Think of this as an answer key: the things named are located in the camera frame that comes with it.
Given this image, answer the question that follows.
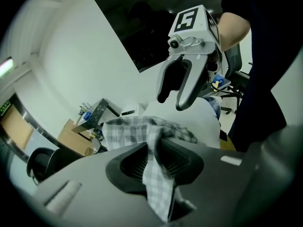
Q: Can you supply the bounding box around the wooden cabinet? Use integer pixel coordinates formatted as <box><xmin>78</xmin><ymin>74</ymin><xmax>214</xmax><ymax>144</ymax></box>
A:
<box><xmin>56</xmin><ymin>118</ymin><xmax>97</xmax><ymax>156</ymax></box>

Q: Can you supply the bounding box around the person's right forearm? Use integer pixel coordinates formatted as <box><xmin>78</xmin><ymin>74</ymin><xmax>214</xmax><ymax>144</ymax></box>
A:
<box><xmin>218</xmin><ymin>11</ymin><xmax>251</xmax><ymax>52</ymax></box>

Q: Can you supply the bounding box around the ceiling light strip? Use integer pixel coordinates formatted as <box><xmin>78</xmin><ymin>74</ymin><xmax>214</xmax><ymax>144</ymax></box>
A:
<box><xmin>0</xmin><ymin>57</ymin><xmax>14</xmax><ymax>77</ymax></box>

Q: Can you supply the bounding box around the blue object on grey tray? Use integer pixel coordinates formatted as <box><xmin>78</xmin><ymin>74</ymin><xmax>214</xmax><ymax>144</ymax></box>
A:
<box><xmin>208</xmin><ymin>75</ymin><xmax>232</xmax><ymax>91</ymax></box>

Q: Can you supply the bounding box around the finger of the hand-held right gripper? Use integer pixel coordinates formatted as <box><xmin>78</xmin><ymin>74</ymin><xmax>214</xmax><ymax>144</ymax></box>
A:
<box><xmin>156</xmin><ymin>55</ymin><xmax>192</xmax><ymax>104</ymax></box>
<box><xmin>175</xmin><ymin>53</ymin><xmax>209</xmax><ymax>111</ymax></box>

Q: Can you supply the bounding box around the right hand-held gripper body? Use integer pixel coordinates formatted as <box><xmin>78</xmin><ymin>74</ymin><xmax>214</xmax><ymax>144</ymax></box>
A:
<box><xmin>167</xmin><ymin>5</ymin><xmax>225</xmax><ymax>80</ymax></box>

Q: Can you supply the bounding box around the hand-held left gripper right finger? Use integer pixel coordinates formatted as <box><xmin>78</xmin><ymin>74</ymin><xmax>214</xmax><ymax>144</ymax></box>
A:
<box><xmin>161</xmin><ymin>123</ymin><xmax>303</xmax><ymax>227</ymax></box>

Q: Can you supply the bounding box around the wooden door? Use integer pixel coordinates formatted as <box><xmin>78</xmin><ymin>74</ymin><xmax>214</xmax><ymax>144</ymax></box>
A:
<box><xmin>0</xmin><ymin>107</ymin><xmax>34</xmax><ymax>151</ymax></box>

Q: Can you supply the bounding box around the black mesh office chair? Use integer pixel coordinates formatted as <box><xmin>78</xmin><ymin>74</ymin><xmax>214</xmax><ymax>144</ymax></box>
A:
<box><xmin>221</xmin><ymin>43</ymin><xmax>250</xmax><ymax>115</ymax></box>

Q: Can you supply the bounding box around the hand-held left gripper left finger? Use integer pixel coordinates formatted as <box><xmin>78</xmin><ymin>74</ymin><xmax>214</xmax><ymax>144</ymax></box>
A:
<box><xmin>35</xmin><ymin>141</ymin><xmax>166</xmax><ymax>227</ymax></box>

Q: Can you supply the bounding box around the person's dark clothing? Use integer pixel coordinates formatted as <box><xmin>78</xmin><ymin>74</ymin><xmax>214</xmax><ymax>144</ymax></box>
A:
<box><xmin>221</xmin><ymin>0</ymin><xmax>303</xmax><ymax>152</ymax></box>

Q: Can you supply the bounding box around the black wall screen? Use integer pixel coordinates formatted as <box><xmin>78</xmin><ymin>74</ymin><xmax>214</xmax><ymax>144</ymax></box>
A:
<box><xmin>93</xmin><ymin>0</ymin><xmax>223</xmax><ymax>74</ymax></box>

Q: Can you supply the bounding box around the grey checked cloth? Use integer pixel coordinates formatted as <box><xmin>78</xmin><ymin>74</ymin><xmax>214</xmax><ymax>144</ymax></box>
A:
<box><xmin>101</xmin><ymin>116</ymin><xmax>198</xmax><ymax>223</ymax></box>

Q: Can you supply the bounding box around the green exit sign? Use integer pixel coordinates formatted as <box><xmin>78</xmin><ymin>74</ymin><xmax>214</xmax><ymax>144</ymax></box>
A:
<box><xmin>0</xmin><ymin>99</ymin><xmax>10</xmax><ymax>117</ymax></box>

